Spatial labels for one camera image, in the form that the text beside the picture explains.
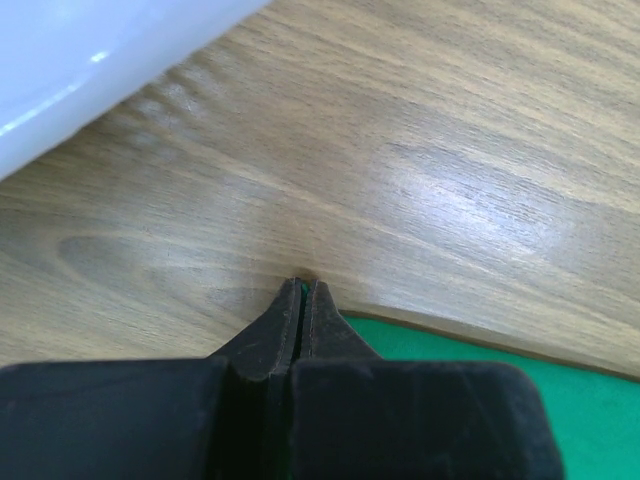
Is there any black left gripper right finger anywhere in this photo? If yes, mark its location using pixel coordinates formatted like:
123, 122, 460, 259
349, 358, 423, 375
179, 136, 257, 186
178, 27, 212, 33
292, 283, 565, 479

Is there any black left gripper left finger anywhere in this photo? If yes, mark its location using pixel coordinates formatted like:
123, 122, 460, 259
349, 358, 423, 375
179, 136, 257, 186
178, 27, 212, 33
1, 280, 303, 479

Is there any green t shirt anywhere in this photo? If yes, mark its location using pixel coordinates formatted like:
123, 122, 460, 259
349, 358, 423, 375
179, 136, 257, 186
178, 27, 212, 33
342, 312, 640, 480

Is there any white plastic laundry basket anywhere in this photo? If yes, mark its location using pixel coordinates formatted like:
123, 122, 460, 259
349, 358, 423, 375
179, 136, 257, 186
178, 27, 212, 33
1, 0, 266, 178

